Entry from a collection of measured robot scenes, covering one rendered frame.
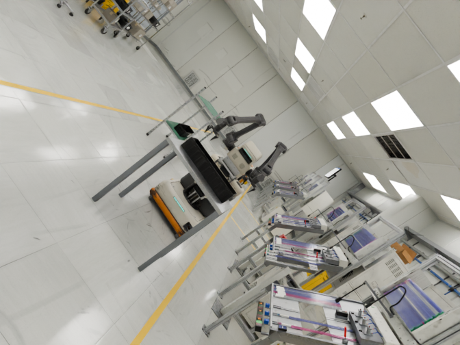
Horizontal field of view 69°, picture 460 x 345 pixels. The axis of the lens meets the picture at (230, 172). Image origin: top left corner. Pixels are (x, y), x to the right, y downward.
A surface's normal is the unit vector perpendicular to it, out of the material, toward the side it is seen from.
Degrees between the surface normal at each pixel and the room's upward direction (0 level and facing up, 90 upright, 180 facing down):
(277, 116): 90
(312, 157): 90
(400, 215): 90
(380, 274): 90
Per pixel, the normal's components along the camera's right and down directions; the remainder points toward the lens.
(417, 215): -0.14, 0.07
